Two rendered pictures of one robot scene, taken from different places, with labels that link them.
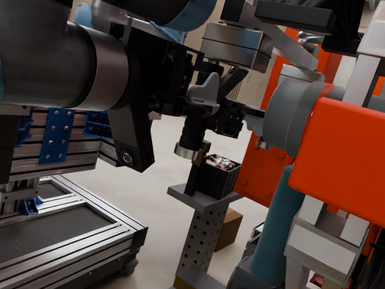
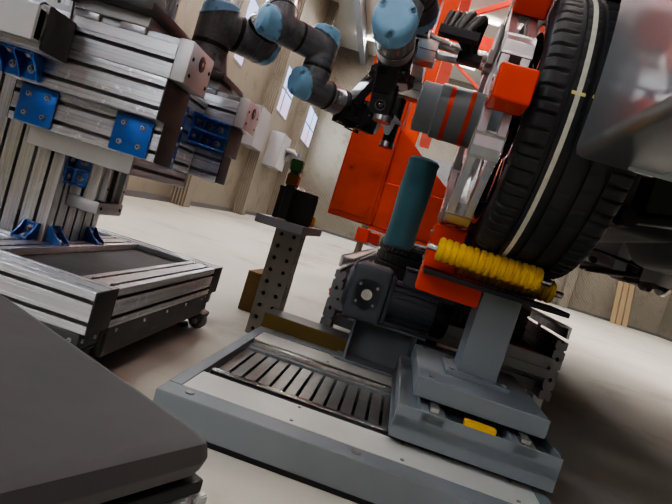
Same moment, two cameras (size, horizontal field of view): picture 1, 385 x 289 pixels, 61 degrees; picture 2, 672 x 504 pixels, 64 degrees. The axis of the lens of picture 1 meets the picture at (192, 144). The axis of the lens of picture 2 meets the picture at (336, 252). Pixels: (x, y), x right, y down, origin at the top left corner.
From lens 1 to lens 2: 0.91 m
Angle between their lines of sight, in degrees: 26
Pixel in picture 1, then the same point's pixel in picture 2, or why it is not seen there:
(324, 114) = (505, 67)
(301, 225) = (479, 132)
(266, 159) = (362, 176)
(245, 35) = (428, 42)
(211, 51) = not seen: hidden behind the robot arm
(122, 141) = (381, 93)
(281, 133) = (428, 115)
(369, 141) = (520, 75)
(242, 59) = (426, 56)
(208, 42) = not seen: hidden behind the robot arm
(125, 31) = not seen: hidden behind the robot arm
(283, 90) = (428, 86)
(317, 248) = (487, 142)
